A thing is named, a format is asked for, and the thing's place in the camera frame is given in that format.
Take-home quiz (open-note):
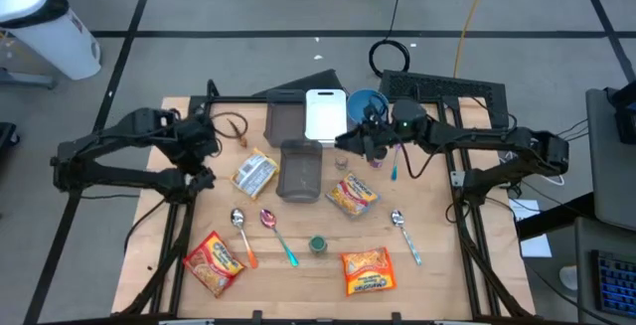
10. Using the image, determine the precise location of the silver spoon light blue handle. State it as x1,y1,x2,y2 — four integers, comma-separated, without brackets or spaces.
390,209,423,267

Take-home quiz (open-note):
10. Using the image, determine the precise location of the pink spoon teal handle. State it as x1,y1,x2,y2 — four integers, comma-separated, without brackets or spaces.
259,208,301,268

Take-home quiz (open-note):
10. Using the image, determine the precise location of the black chair base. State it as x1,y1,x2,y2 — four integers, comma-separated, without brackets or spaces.
0,121,21,150

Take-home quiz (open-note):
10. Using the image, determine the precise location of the purple label spice jar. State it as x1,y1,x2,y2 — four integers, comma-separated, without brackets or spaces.
368,145,388,170

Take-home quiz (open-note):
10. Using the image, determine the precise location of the orange ramen packet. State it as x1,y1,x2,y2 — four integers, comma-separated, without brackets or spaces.
340,246,398,297

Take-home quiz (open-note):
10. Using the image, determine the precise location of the red ramen packet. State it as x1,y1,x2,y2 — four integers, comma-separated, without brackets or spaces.
182,230,246,299

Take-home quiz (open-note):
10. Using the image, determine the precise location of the silver spoon orange handle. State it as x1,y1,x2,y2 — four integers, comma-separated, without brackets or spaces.
230,208,260,270

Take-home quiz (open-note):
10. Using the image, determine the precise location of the white plastic bin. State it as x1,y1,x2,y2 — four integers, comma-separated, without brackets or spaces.
304,88,349,149

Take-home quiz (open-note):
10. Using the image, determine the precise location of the black desktop device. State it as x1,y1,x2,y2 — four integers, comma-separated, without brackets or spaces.
603,80,636,146

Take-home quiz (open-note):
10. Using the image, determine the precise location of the blue bowl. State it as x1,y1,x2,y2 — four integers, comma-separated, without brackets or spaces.
346,88,391,130

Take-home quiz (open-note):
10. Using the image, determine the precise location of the black coiled cable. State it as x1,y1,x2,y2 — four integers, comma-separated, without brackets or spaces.
368,0,411,79

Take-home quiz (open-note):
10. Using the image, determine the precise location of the white trash can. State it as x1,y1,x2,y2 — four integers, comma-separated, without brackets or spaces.
0,0,103,81

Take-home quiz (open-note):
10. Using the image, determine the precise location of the green lid spice jar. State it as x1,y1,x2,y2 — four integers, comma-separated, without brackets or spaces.
308,235,329,255

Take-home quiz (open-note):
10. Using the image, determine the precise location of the grey furniture leg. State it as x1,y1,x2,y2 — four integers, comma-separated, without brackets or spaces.
0,68,56,90

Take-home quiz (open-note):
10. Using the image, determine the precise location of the white paper sheet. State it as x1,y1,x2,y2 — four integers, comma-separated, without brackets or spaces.
507,198,554,259

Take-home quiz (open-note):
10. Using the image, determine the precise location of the grey desk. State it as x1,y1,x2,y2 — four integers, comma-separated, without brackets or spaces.
574,215,636,325
585,87,636,232

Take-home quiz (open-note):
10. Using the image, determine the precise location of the white computer mouse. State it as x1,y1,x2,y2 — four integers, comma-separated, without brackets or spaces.
558,263,580,292

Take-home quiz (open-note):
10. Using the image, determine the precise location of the blue backlit keyboard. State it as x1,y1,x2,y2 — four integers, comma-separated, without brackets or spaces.
590,248,636,319

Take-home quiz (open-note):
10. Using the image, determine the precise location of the rainbow spoon blue handle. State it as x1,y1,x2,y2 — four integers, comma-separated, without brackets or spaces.
390,143,402,183

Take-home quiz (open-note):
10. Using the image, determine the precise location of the yellow ramen packet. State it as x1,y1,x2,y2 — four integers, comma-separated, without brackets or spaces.
230,147,280,201

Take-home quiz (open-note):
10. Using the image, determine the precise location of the yellow cable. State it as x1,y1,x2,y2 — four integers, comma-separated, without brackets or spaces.
452,0,491,79

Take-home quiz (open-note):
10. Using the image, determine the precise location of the black desk support bar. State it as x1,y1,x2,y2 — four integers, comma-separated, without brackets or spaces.
516,191,596,241

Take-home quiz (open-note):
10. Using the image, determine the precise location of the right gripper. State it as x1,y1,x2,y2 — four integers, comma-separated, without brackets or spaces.
335,110,395,163

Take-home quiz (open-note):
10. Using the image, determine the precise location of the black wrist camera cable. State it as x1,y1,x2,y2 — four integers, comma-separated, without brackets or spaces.
211,110,249,148

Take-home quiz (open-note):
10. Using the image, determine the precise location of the reduced sodium ramen packet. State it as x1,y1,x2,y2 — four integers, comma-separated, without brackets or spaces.
325,171,382,220

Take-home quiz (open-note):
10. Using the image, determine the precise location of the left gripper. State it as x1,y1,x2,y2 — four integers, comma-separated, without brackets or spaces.
173,114,221,193

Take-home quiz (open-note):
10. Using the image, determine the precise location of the grey translucent plastic bin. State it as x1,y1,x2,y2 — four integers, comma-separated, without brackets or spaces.
262,88,307,148
275,138,324,204

